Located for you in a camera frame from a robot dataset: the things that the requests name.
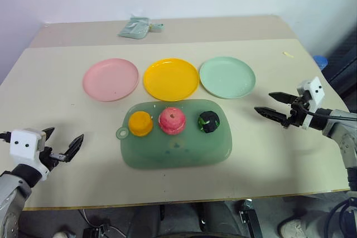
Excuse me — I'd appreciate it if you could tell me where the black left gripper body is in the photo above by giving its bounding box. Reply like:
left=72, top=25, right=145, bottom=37
left=39, top=146, right=67, bottom=173

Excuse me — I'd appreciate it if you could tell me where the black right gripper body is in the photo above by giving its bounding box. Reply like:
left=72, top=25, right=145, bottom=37
left=281, top=93, right=311, bottom=130

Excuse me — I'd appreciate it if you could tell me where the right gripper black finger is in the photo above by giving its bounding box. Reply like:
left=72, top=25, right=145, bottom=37
left=254, top=106, right=288, bottom=128
left=268, top=91, right=294, bottom=105

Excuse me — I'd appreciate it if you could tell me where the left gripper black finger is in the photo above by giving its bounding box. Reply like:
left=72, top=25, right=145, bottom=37
left=41, top=127, right=56, bottom=148
left=64, top=134, right=85, bottom=163

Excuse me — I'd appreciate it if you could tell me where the light green round plate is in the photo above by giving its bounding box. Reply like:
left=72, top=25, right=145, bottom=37
left=198, top=56, right=257, bottom=100

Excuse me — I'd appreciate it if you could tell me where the dark green toy vegetable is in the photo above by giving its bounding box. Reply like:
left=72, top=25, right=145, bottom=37
left=197, top=110, right=221, bottom=134

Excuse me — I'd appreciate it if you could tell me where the orange toy fruit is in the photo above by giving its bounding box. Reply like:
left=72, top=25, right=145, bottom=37
left=128, top=111, right=154, bottom=137

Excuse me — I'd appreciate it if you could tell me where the pink round plate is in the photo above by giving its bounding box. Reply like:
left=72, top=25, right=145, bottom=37
left=81, top=57, right=140, bottom=103

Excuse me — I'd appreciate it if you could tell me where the yellow round plate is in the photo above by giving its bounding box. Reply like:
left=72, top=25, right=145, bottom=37
left=142, top=57, right=200, bottom=103

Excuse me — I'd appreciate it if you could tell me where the blue round object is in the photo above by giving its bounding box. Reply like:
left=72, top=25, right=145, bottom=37
left=312, top=54, right=330, bottom=69

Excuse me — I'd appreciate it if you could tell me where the black chair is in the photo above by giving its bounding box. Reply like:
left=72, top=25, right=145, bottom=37
left=320, top=25, right=357, bottom=102

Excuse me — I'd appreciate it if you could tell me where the white shoe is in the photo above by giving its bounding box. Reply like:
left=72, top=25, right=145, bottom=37
left=279, top=217, right=308, bottom=238
left=52, top=230, right=76, bottom=238

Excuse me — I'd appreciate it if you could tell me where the black box under table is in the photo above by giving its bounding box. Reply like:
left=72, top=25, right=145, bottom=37
left=81, top=224, right=113, bottom=238

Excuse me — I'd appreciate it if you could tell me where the pink red toy apple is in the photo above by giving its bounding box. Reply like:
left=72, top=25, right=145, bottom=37
left=158, top=106, right=187, bottom=136

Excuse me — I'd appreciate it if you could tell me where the translucent green cutting board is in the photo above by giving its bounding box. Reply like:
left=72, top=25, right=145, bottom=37
left=115, top=98, right=233, bottom=170

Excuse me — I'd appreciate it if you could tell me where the black metal table clamp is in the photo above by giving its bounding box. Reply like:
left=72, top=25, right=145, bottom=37
left=238, top=198, right=263, bottom=238

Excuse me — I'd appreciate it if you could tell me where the pale green fabric pouch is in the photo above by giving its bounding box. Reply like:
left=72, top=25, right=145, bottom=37
left=117, top=16, right=165, bottom=40

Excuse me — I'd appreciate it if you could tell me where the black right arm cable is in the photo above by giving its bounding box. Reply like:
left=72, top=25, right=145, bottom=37
left=301, top=105, right=357, bottom=122

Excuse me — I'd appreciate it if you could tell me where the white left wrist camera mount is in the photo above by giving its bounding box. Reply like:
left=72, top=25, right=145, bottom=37
left=9, top=128, right=53, bottom=181

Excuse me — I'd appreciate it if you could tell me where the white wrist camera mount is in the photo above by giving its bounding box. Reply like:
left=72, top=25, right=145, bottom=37
left=9, top=128, right=53, bottom=181
left=296, top=76, right=327, bottom=130

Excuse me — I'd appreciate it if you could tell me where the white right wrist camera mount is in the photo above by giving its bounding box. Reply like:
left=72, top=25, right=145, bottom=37
left=296, top=76, right=327, bottom=130

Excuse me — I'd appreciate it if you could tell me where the black cable loop under table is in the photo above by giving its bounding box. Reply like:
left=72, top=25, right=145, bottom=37
left=324, top=196, right=357, bottom=238

